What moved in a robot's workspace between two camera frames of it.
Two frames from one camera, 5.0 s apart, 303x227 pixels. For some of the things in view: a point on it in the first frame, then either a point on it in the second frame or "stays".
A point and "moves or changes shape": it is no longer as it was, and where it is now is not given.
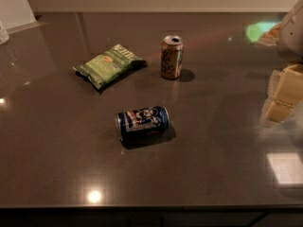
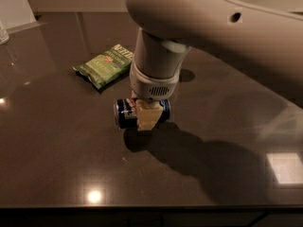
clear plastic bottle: x=4 y=36 stays
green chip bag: x=109 y=65 stays
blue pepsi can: x=142 y=123 moves or changes shape
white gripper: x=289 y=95 → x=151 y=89
